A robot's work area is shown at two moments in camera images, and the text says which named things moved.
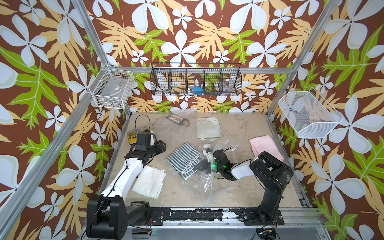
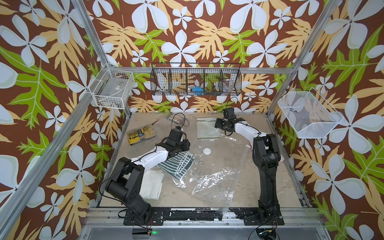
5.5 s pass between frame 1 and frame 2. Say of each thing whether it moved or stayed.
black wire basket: stayed
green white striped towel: moved
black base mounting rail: stayed
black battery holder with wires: stayed
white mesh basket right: stayed
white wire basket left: stayed
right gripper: moved
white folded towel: stayed
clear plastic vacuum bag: moved
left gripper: moved
